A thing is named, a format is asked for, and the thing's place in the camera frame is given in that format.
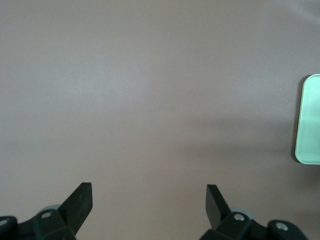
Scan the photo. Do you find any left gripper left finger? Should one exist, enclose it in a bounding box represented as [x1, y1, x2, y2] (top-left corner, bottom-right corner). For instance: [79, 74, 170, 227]
[18, 182, 94, 240]

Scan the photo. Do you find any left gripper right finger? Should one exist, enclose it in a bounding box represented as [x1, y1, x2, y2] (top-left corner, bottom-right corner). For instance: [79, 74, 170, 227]
[199, 184, 270, 240]

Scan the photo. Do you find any green rectangular tray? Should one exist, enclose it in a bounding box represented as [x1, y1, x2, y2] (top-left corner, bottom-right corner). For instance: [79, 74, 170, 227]
[294, 73, 320, 165]

